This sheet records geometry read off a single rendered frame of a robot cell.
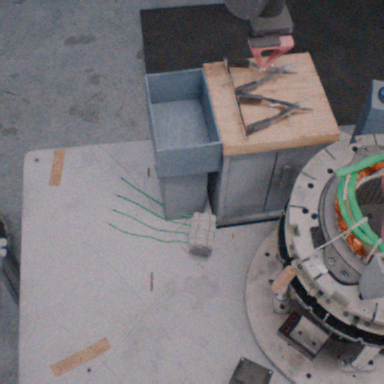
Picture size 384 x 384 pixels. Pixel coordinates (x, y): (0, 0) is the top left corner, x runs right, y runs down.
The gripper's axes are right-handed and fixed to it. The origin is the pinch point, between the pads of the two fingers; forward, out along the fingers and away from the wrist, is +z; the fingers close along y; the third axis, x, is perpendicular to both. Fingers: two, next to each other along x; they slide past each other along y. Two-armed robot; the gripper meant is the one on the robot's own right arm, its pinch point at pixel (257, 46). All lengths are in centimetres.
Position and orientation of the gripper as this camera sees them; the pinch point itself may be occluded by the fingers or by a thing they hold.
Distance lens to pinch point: 102.1
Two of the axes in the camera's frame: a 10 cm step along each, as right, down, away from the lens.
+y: 1.4, 8.2, -5.6
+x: 9.9, -1.2, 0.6
